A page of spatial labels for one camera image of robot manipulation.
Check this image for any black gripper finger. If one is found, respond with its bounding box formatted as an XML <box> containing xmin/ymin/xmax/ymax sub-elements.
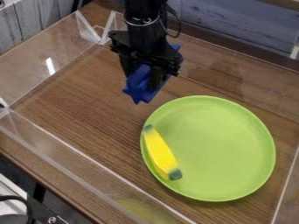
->
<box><xmin>118</xmin><ymin>54</ymin><xmax>136</xmax><ymax>77</ymax></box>
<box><xmin>149</xmin><ymin>66</ymin><xmax>166</xmax><ymax>91</ymax></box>

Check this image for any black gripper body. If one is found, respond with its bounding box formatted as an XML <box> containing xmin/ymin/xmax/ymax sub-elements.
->
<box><xmin>108</xmin><ymin>22</ymin><xmax>169</xmax><ymax>65</ymax></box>

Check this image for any blue cross-shaped block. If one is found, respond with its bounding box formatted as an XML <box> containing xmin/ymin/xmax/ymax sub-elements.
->
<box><xmin>122</xmin><ymin>45</ymin><xmax>182</xmax><ymax>104</ymax></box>

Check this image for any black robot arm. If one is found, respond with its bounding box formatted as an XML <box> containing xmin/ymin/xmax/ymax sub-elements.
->
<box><xmin>108</xmin><ymin>0</ymin><xmax>182</xmax><ymax>90</ymax></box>

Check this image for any green round plate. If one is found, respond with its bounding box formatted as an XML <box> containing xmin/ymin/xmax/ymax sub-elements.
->
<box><xmin>140</xmin><ymin>95</ymin><xmax>276</xmax><ymax>202</ymax></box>

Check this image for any yellow toy banana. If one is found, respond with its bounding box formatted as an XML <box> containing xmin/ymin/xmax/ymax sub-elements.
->
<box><xmin>142</xmin><ymin>124</ymin><xmax>182</xmax><ymax>181</ymax></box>

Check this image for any grey cabinet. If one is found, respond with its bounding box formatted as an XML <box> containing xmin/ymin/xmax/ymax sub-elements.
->
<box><xmin>0</xmin><ymin>0</ymin><xmax>78</xmax><ymax>55</ymax></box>

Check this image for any blue grey sofa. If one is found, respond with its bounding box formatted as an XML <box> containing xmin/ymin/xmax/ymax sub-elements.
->
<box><xmin>168</xmin><ymin>0</ymin><xmax>299</xmax><ymax>54</ymax></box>

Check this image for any clear acrylic corner bracket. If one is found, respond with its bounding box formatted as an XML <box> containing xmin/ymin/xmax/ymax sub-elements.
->
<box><xmin>74</xmin><ymin>11</ymin><xmax>117</xmax><ymax>46</ymax></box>

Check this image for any clear acrylic enclosure wall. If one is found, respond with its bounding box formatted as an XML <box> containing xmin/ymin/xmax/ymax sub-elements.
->
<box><xmin>0</xmin><ymin>6</ymin><xmax>299</xmax><ymax>224</ymax></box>

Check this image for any black cable loop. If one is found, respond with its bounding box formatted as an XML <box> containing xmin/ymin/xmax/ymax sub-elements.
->
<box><xmin>0</xmin><ymin>195</ymin><xmax>33</xmax><ymax>224</ymax></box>

